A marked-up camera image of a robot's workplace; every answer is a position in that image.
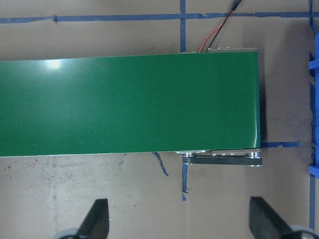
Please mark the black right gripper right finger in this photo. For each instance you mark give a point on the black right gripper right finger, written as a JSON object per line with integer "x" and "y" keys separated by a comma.
{"x": 264, "y": 222}

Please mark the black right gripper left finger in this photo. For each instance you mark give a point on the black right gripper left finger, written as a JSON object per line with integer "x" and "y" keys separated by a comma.
{"x": 96, "y": 223}

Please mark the green conveyor belt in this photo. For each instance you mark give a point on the green conveyor belt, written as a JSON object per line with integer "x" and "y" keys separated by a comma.
{"x": 202, "y": 105}

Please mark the blue empty bin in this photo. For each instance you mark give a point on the blue empty bin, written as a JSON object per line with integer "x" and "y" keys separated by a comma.
{"x": 314, "y": 105}

